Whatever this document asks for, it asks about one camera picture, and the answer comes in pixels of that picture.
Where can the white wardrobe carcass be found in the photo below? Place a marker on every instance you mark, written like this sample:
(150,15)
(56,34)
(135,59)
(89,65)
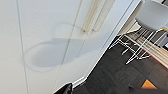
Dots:
(10,50)

